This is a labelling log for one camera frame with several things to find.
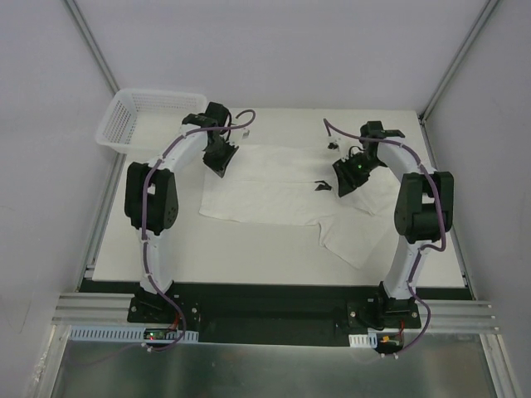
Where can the slotted cable duct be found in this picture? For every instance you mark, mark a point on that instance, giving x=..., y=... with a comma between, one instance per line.
x=130, y=334
x=369, y=340

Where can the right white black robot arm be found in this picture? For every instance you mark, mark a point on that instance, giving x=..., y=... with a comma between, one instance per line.
x=423, y=212

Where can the white perforated plastic basket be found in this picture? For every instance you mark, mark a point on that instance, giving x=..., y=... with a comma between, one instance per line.
x=141, y=123

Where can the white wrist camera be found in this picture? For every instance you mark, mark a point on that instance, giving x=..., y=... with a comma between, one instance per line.
x=336, y=143
x=238, y=135

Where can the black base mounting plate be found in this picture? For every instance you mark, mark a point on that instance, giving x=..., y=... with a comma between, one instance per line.
x=301, y=333

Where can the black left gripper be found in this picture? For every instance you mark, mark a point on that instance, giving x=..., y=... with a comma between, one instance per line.
x=221, y=155

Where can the aluminium frame rail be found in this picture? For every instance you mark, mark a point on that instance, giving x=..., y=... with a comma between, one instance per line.
x=461, y=316

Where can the right slotted cable duct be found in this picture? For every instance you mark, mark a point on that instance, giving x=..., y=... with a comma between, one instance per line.
x=369, y=340

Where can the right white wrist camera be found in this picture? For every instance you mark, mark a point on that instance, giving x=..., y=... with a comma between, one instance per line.
x=336, y=143

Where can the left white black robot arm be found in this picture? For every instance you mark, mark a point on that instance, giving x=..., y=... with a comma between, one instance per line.
x=151, y=194

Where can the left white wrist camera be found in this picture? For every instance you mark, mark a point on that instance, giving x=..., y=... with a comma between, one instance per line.
x=238, y=135

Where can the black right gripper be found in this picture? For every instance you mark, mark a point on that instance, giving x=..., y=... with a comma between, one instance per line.
x=351, y=176

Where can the left slotted cable duct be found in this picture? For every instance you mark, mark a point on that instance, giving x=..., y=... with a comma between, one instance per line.
x=130, y=334

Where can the white t shirt robot print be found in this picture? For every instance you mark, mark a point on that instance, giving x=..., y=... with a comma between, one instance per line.
x=285, y=186

